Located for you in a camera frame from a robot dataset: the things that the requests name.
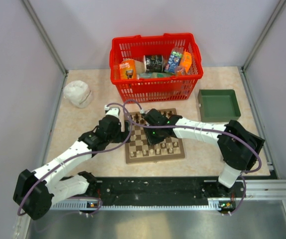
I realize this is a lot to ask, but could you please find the wooden chess board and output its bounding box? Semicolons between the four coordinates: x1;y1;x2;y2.
123;108;186;164

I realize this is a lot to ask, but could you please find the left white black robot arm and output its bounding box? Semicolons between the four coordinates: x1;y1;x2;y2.
13;114;133;220

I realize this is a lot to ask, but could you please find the orange razor package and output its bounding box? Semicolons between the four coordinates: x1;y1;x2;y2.
119;59;137;80

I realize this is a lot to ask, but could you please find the black printed can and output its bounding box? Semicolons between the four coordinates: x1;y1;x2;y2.
143;55;164;73

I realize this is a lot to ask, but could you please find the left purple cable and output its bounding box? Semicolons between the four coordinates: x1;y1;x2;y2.
16;102;134;216

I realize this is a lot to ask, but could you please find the black stand block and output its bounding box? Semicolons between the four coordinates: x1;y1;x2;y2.
244;132;265;170

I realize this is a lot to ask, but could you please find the white crumpled cloth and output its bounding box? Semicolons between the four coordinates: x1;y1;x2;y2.
63;80;93;109

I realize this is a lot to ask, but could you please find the black mounting base rail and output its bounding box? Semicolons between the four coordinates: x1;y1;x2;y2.
83;177;243;207

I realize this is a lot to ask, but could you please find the green plastic tray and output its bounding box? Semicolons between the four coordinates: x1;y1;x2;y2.
198;89;241;122

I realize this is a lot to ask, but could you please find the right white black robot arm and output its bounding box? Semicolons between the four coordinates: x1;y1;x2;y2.
140;109;265;197

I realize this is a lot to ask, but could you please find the red plastic shopping basket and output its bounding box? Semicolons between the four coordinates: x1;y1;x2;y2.
109;33;203;103

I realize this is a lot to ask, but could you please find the green pouch package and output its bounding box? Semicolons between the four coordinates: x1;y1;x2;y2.
138;72;172;79

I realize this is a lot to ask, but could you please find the orange carton package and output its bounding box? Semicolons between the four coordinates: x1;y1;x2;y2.
175;51;192;76

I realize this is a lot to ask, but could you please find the blue snack package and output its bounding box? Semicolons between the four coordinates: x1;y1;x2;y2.
164;47;183;74

